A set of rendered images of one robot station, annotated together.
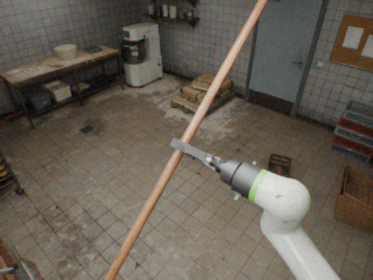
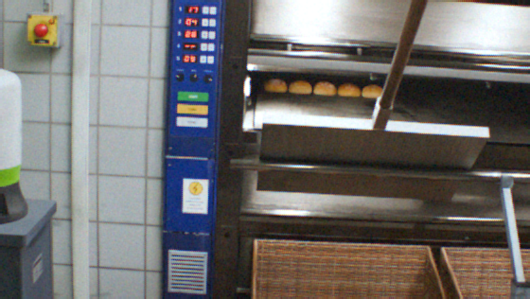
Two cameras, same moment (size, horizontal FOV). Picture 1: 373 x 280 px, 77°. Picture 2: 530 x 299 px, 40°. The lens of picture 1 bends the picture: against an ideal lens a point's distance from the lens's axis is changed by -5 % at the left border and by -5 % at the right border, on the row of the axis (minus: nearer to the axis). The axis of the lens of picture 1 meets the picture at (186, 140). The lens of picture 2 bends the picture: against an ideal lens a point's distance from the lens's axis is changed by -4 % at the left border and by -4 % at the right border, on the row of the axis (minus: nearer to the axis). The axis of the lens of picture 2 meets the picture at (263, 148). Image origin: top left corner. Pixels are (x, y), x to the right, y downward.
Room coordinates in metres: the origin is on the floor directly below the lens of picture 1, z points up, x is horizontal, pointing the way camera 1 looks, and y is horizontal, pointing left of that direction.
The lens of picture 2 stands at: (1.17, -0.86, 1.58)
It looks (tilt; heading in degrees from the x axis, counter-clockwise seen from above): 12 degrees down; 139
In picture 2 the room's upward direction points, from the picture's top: 3 degrees clockwise
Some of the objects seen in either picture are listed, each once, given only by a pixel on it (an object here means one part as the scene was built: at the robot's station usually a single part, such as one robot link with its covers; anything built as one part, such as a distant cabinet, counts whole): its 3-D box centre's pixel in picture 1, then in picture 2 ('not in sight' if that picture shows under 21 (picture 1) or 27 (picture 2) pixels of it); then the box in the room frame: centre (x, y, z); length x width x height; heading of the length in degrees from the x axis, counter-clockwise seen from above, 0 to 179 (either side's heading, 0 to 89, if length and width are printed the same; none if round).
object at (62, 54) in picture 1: (67, 52); not in sight; (4.87, 2.41, 1.01); 0.43 x 0.42 x 0.21; 139
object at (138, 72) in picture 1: (140, 56); not in sight; (5.68, 1.09, 0.66); 0.92 x 0.59 x 1.32; 139
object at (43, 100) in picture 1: (37, 97); not in sight; (4.18, 2.90, 0.35); 0.50 x 0.36 x 0.24; 49
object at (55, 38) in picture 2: not in sight; (45, 29); (-0.90, 0.07, 1.46); 0.10 x 0.07 x 0.10; 49
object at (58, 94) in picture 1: (57, 90); not in sight; (4.49, 2.63, 0.35); 0.50 x 0.36 x 0.24; 51
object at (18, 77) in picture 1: (68, 82); not in sight; (4.71, 2.45, 0.45); 2.20 x 0.80 x 0.90; 139
